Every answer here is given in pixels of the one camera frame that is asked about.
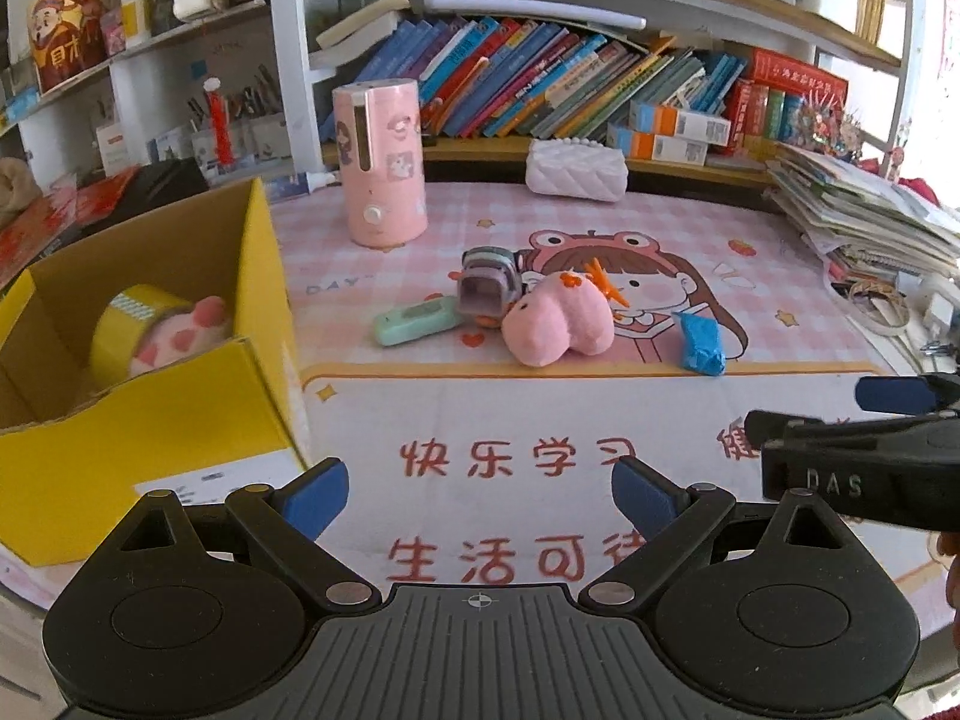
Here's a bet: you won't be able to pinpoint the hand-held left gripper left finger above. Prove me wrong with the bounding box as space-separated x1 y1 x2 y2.
86 456 383 613

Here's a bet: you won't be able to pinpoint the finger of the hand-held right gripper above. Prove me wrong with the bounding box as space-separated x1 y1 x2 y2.
744 409 960 450
856 373 960 416

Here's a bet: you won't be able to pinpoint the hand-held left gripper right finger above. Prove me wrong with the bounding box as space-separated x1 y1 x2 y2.
577 456 864 613

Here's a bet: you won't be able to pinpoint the yellow cardboard box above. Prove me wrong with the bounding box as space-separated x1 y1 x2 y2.
0 176 313 568

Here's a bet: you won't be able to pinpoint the pink paw plush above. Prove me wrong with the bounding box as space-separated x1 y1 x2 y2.
127 294 234 380

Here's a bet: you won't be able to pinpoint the yellow tape roll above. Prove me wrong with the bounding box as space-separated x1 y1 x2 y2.
88 283 197 388

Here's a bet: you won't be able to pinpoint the person's right forearm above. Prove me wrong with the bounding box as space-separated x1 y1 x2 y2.
929 532 960 650

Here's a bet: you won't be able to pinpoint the white plug adapter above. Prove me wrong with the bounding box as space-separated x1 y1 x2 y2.
918 274 960 339

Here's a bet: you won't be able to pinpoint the blue packet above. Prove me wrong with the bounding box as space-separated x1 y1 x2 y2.
670 309 728 377

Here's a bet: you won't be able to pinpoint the stack of papers and notebooks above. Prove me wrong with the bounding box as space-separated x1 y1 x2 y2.
764 141 960 287

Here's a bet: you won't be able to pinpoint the printed pink desk mat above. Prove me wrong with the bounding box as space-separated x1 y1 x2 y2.
0 180 960 620

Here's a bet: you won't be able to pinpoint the mint green remote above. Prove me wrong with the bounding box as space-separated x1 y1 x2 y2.
373 294 467 348

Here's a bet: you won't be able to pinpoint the small pink plush toy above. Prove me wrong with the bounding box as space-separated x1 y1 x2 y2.
500 258 632 369

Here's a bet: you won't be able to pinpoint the colourful paper ornament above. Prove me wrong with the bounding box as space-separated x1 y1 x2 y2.
794 93 864 149

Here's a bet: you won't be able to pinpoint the orange white carton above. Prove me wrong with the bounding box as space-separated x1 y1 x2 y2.
629 98 733 146
605 123 710 167

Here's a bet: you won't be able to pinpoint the red upright books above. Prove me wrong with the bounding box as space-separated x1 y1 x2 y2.
727 78 808 141

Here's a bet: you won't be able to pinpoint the blue white tube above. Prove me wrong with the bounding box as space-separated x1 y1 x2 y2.
268 170 341 200

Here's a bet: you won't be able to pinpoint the white quilted pouch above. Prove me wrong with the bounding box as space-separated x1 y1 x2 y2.
524 136 630 203

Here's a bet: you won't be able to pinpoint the red boxed book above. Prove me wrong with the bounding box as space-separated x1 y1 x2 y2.
749 46 851 99

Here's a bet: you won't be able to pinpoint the pink cylindrical humidifier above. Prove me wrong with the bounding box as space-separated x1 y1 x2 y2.
331 78 429 249

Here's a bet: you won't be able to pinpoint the black bag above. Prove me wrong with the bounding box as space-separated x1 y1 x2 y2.
104 157 212 223

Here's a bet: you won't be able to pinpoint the pencil holders with pencils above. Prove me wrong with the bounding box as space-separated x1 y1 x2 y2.
187 66 290 167

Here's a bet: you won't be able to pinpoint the red printed papers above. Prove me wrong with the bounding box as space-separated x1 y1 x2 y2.
0 168 144 280

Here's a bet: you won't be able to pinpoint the row of leaning books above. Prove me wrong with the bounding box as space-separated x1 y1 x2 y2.
373 14 748 141

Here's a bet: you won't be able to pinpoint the beige plush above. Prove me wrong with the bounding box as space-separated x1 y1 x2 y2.
0 157 43 215

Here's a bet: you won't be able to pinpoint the white bookshelf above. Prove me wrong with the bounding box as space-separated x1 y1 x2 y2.
265 0 920 190

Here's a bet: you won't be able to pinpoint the white side shelf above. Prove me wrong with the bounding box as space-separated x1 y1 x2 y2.
0 0 272 190

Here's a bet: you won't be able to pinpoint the cream thick book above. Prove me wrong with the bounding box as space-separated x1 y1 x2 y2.
314 0 410 69

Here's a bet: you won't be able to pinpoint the white long board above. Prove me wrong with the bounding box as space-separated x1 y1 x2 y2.
422 0 647 29

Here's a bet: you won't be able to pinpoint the white cup yellow label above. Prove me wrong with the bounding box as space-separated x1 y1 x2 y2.
119 0 155 50

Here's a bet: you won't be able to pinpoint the fortune god figure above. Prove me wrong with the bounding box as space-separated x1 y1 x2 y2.
25 0 110 95

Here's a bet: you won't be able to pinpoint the grey toy camera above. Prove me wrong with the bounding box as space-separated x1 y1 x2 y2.
457 245 527 328

